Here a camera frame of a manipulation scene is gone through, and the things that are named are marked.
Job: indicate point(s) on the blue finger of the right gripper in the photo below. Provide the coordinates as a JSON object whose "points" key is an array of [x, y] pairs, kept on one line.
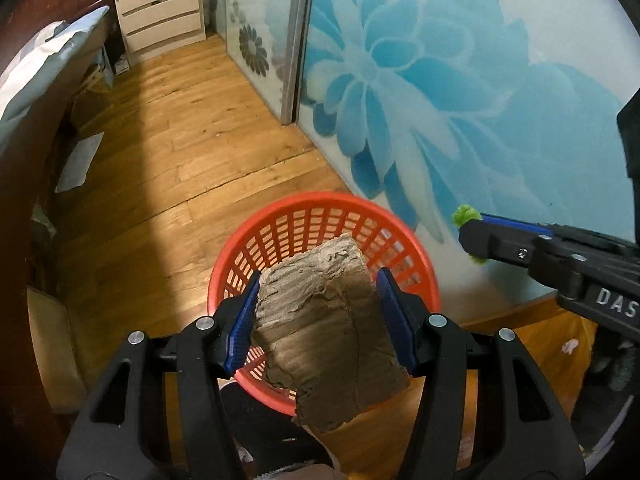
{"points": [[536, 228], [496, 243]]}

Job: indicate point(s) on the cream bedside drawer cabinet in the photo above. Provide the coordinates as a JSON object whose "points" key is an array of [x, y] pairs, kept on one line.
{"points": [[154, 27]]}

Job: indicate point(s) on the dark red wooden headboard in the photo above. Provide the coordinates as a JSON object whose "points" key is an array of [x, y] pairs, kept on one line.
{"points": [[45, 0]]}

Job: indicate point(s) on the blue flower sliding door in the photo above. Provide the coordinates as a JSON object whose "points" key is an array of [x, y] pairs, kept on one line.
{"points": [[508, 106]]}

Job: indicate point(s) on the torn brown cardboard piece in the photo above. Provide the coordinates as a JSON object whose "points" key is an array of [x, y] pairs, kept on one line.
{"points": [[319, 320]]}

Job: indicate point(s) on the white paper sheet on floor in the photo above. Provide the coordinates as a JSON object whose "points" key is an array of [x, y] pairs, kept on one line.
{"points": [[76, 167]]}

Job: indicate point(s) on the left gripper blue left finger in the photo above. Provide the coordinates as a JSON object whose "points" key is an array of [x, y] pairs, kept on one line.
{"points": [[238, 318]]}

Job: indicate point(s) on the green fuzzy scrap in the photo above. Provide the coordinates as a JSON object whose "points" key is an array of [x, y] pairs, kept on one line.
{"points": [[463, 215]]}

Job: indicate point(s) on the blue bed sheet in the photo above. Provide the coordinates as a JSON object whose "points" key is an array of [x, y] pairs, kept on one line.
{"points": [[28, 81]]}

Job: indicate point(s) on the red plastic trash basket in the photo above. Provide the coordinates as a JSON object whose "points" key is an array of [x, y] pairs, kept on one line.
{"points": [[302, 222]]}

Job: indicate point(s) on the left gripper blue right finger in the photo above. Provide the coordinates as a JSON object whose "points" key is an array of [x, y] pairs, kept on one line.
{"points": [[401, 313]]}

